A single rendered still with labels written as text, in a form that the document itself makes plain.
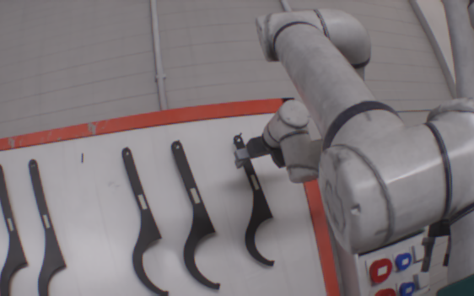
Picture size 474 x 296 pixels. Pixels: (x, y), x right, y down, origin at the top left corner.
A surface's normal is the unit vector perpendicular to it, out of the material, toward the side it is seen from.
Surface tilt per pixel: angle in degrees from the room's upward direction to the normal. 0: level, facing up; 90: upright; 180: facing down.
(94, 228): 90
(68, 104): 90
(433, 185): 113
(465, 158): 95
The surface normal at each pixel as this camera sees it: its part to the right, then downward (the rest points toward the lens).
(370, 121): -0.22, -0.83
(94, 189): 0.30, -0.37
